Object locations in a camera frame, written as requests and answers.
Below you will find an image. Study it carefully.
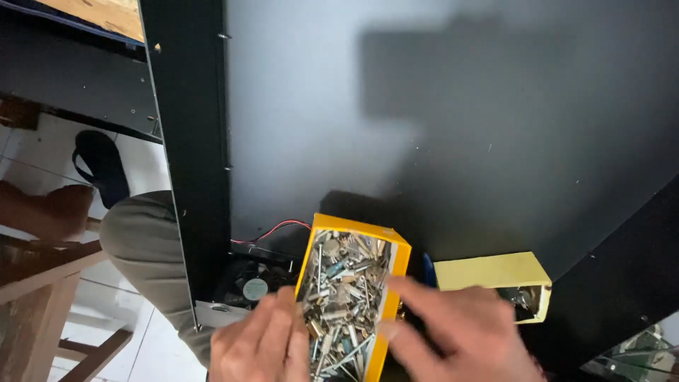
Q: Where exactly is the person's right hand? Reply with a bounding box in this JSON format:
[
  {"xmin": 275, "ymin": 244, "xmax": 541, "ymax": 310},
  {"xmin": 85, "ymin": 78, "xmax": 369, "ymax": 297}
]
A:
[{"xmin": 379, "ymin": 275, "xmax": 547, "ymax": 382}]

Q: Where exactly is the person's left hand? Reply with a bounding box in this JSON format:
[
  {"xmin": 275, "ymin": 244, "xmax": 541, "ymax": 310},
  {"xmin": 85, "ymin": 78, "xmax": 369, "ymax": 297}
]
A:
[{"xmin": 209, "ymin": 286, "xmax": 312, "ymax": 382}]

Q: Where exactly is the orange-yellow cardboard box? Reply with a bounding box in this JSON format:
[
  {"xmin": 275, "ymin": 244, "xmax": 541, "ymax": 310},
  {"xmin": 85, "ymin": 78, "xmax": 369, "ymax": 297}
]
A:
[{"xmin": 295, "ymin": 213, "xmax": 412, "ymax": 382}]

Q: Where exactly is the black cooling fan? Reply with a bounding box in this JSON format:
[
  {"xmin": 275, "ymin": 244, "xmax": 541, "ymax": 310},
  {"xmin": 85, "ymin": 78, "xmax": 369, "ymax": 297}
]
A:
[{"xmin": 212, "ymin": 254, "xmax": 299, "ymax": 311}]

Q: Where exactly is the pale yellow cardboard box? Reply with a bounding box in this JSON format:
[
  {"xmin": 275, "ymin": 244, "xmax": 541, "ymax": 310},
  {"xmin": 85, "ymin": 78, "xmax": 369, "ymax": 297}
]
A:
[{"xmin": 433, "ymin": 251, "xmax": 553, "ymax": 325}]

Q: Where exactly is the blue plastic piece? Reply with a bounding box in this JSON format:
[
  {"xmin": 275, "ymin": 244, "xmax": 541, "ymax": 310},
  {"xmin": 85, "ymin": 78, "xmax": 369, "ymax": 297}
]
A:
[{"xmin": 422, "ymin": 253, "xmax": 439, "ymax": 290}]

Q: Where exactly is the heap of metal screws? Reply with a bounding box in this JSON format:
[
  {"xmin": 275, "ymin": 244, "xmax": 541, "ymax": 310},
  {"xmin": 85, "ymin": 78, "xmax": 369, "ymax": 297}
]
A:
[{"xmin": 301, "ymin": 229, "xmax": 393, "ymax": 382}]

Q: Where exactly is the person's leg in grey trousers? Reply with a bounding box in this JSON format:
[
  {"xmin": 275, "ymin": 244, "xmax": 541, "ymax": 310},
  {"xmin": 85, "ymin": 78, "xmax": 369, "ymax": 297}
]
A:
[{"xmin": 99, "ymin": 190, "xmax": 214, "ymax": 368}]

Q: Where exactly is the clear glass object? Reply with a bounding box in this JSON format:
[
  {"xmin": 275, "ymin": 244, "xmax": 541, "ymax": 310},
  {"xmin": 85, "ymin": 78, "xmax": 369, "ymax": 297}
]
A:
[{"xmin": 580, "ymin": 312, "xmax": 679, "ymax": 382}]

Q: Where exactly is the brown wooden chair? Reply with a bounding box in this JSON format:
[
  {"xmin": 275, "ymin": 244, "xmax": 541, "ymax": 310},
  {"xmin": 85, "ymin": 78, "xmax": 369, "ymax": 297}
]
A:
[{"xmin": 0, "ymin": 179, "xmax": 134, "ymax": 382}]

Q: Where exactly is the black sandal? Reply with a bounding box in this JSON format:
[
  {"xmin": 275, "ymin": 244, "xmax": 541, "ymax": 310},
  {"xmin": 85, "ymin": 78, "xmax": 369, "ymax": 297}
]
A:
[{"xmin": 71, "ymin": 130, "xmax": 131, "ymax": 210}]

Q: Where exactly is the dark table with wooden board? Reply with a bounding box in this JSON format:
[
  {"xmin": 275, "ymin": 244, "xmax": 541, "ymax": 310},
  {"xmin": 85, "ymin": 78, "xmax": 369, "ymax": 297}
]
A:
[{"xmin": 0, "ymin": 0, "xmax": 163, "ymax": 145}]

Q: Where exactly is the silver metal bracket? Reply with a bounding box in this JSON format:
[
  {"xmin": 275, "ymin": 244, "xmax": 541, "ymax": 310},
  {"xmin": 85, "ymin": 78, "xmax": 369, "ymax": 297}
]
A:
[{"xmin": 193, "ymin": 299, "xmax": 251, "ymax": 331}]

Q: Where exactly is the red wire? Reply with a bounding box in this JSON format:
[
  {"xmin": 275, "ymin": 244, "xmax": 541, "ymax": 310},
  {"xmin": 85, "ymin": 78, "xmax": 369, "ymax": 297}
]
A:
[{"xmin": 231, "ymin": 219, "xmax": 314, "ymax": 246}]

